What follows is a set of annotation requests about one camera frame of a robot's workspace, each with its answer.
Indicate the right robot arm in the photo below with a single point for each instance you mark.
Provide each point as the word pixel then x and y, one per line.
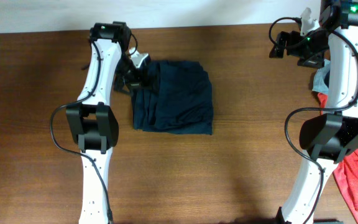
pixel 327 139

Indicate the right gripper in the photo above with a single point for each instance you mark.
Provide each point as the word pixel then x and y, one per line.
pixel 312 62

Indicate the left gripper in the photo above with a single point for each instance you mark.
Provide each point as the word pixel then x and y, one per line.
pixel 139 79

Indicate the navy blue shorts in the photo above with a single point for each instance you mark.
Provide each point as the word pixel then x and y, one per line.
pixel 182 102

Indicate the light blue garment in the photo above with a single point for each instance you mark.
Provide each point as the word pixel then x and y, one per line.
pixel 321 79

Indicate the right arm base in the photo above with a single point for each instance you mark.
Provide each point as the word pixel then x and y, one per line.
pixel 328 222

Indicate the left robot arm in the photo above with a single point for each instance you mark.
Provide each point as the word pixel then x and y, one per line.
pixel 94 128

